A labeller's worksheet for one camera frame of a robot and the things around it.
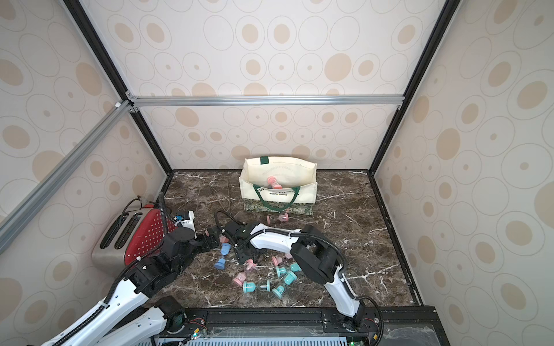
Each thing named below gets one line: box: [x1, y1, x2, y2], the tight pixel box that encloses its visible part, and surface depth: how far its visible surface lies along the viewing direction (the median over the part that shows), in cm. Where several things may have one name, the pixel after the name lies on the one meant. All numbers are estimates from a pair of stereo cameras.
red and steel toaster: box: [92, 204, 164, 276], surface depth 77 cm
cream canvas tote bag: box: [238, 156, 319, 216], surface depth 99 cm
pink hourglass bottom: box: [232, 272, 247, 287], surface depth 82 cm
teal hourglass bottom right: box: [271, 270, 298, 300], surface depth 83 cm
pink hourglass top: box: [278, 212, 290, 223], surface depth 99 cm
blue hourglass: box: [213, 242, 232, 271], surface depth 87 cm
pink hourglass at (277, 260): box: [271, 253, 293, 266], surface depth 88 cm
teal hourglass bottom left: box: [243, 278, 271, 294], surface depth 80 cm
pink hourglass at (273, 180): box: [266, 175, 283, 190], surface depth 105 cm
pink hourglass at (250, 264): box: [245, 258, 258, 271], surface depth 87 cm
